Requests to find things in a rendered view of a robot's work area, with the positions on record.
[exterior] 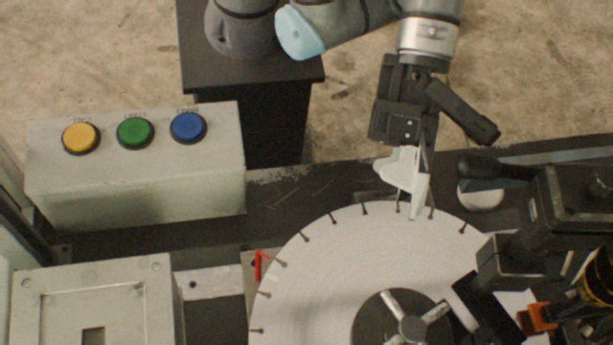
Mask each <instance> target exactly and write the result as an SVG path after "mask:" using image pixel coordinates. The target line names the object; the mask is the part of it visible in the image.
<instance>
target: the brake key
mask: <svg viewBox="0 0 613 345"><path fill-rule="evenodd" d="M172 128H173V132H174V134H175V136H176V138H177V139H179V140H181V141H187V142H190V141H194V140H196V139H198V138H199V136H200V135H201V134H202V132H203V123H202V120H201V119H200V118H199V117H198V116H197V115H195V114H192V113H186V114H181V115H179V116H178V117H177V118H176V119H175V120H174V122H173V125H172Z"/></svg>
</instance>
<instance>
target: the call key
mask: <svg viewBox="0 0 613 345"><path fill-rule="evenodd" d="M63 140H64V143H65V145H66V147H67V148H68V149H69V150H72V151H85V150H89V149H90V148H91V147H92V146H93V145H94V144H95V142H96V140H97V135H96V132H95V130H94V128H92V127H91V126H90V125H88V124H86V123H77V124H74V125H71V126H69V127H68V128H67V129H66V130H65V132H64V135H63Z"/></svg>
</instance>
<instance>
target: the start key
mask: <svg viewBox="0 0 613 345"><path fill-rule="evenodd" d="M119 135H120V138H121V141H122V142H123V143H124V144H125V145H127V146H131V147H138V146H141V145H143V144H144V143H145V142H146V141H147V140H148V139H149V136H150V129H149V125H148V123H147V122H146V121H144V120H143V119H140V118H132V119H128V120H125V121H124V122H123V123H122V124H121V126H120V128H119Z"/></svg>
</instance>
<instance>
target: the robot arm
mask: <svg viewBox="0 0 613 345"><path fill-rule="evenodd" d="M289 2H290V5H284V1H283V0H209V1H208V5H207V8H206V11H205V13H204V29H205V35H206V37H207V39H208V41H209V42H210V44H212V45H213V46H214V47H215V48H216V49H217V50H218V51H220V52H221V53H222V54H224V55H226V56H228V58H233V59H239V60H256V59H261V58H267V56H269V55H271V54H273V53H274V52H276V51H277V50H278V49H279V48H280V47H281V46H283V48H284V50H285V51H286V52H287V53H288V54H289V55H290V57H291V58H294V59H296V60H305V59H308V58H312V56H315V55H317V54H321V53H322V54H324V53H326V52H327V50H330V49H332V48H334V47H337V46H339V45H341V44H344V43H346V42H349V41H352V40H354V39H356V38H359V37H360V36H363V35H367V34H370V33H372V32H375V31H378V29H380V28H382V27H385V26H387V25H389V24H392V23H394V22H396V21H399V20H401V21H399V26H398V32H397V41H396V47H395V50H396V51H397V55H396V54H391V53H384V55H383V58H382V62H381V68H380V73H379V79H378V84H377V89H376V95H375V100H374V101H373V106H372V112H371V118H370V122H369V127H368V133H367V139H369V140H370V141H371V142H378V143H380V144H383V145H384V146H390V147H394V150H393V153H392V155H391V156H389V157H385V158H380V159H377V160H375V162H374V163H373V169H375V171H376V172H377V173H380V176H381V178H382V179H383V180H384V181H386V182H388V183H390V184H392V185H395V186H397V187H398V192H397V203H398V202H399V201H402V202H403V201H404V200H405V199H406V198H407V197H409V196H410V195H412V201H411V210H410V220H414V219H416V216H417V215H418V214H419V212H420V211H421V210H422V208H423V207H424V202H425V198H426V193H428V187H429V181H430V175H431V172H432V166H433V158H434V152H435V145H436V138H437V133H438V127H439V120H440V115H438V114H440V113H441V112H442V113H443V114H444V115H445V116H446V117H448V118H449V119H450V120H451V121H452V122H453V123H455V124H457V125H458V126H459V127H460V128H461V129H463V130H464V131H465V135H466V136H467V138H468V139H469V141H470V142H471V143H474V144H475V145H477V146H478V147H481V146H485V147H488V148H490V147H491V146H492V145H493V144H494V143H495V142H496V141H497V140H498V138H499V136H500V135H501V131H499V130H498V129H497V128H498V126H497V125H496V124H495V123H494V122H493V121H492V120H491V119H489V118H488V117H486V116H485V115H480V114H478V113H477V112H476V111H475V109H474V108H473V107H471V106H470V105H469V104H468V103H467V102H466V101H464V100H463V99H462V98H461V97H460V96H459V95H457V94H456V93H455V92H453V91H452V90H451V89H449V88H448V87H447V86H446V85H445V84H444V82H442V81H441V80H440V79H439V78H438V77H432V76H431V75H432V73H438V74H447V73H449V68H450V62H449V61H450V60H451V59H453V55H454V50H456V45H457V40H458V35H459V31H460V24H461V19H462V14H463V9H464V4H465V0H289ZM413 73H417V75H415V79H416V80H414V79H413V78H412V74H413ZM373 116H375V117H374V118H373Z"/></svg>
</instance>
